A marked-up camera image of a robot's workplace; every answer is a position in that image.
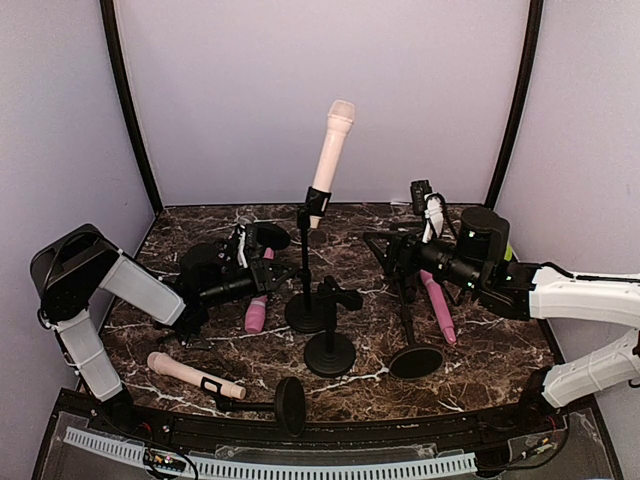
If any black front stand lying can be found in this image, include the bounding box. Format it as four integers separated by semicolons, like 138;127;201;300
200;377;306;438

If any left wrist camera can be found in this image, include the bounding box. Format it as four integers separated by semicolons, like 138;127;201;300
233;223;274;268

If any left black frame post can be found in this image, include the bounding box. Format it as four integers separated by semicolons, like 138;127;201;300
99;0;164;216

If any small pink microphone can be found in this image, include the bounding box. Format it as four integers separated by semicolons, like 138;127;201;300
243;247;276;334

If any grey cable duct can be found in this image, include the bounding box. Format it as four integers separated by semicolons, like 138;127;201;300
63;427;477;479

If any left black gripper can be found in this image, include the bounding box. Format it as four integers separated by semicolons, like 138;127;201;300
200;258;299;308

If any black stand holding beige microphone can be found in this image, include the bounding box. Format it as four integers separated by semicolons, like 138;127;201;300
285;186;331;334

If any large pink microphone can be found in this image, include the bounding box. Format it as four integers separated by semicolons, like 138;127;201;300
420;270;457;345

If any black round-base desk stand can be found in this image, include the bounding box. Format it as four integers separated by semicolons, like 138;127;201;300
304;276;363;378

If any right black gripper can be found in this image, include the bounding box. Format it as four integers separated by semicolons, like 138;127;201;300
364;219;486;294

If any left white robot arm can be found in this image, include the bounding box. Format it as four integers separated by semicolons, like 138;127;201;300
29;222;297;436

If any beige microphone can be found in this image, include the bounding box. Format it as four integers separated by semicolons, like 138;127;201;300
306;100;355;229
147;352;246;400

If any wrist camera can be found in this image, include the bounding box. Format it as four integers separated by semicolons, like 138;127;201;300
233;223;274;268
410;180;450;244

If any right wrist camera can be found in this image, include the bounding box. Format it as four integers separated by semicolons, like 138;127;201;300
410;180;450;244

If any black stand with black microphone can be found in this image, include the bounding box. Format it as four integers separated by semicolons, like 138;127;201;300
388;276;444;381

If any black front rail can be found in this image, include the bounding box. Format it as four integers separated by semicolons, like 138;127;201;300
49;389;571;451

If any right black frame post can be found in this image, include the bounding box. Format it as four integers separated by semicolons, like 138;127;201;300
484;0;544;210

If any black microphone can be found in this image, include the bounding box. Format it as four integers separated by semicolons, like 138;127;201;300
403;276;417;303

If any black tripod stand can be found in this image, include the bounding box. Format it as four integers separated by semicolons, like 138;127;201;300
154;307;234;373

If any black frame post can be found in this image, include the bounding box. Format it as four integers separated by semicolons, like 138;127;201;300
484;0;544;210
99;0;164;216

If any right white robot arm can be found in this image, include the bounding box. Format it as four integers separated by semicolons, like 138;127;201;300
363;206;639;434

